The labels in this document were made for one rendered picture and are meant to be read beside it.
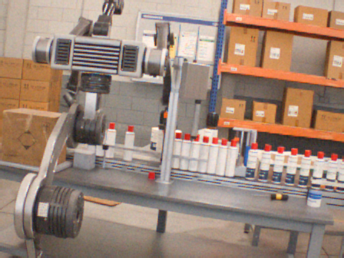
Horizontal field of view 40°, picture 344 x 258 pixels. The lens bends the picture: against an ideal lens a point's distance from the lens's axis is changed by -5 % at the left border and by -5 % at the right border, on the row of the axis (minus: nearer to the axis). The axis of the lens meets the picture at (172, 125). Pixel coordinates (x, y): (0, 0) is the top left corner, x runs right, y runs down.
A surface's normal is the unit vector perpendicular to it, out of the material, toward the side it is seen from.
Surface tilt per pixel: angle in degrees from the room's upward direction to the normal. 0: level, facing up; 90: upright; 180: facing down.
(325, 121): 90
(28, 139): 90
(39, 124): 90
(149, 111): 90
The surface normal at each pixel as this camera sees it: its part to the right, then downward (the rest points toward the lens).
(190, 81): 0.68, 0.16
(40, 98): 0.04, 0.12
